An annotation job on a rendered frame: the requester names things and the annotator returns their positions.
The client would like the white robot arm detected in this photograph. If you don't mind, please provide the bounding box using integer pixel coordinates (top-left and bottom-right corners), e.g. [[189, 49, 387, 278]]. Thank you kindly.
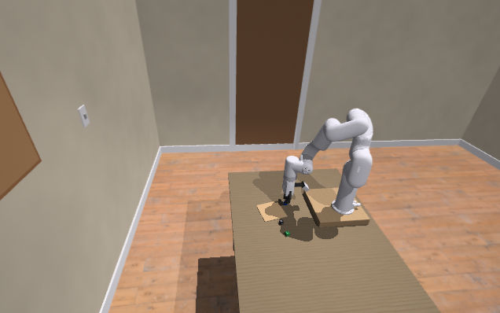
[[284, 109, 373, 215]]

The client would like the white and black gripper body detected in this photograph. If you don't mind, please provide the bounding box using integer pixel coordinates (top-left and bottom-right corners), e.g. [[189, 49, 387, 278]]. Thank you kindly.
[[282, 177, 295, 197]]

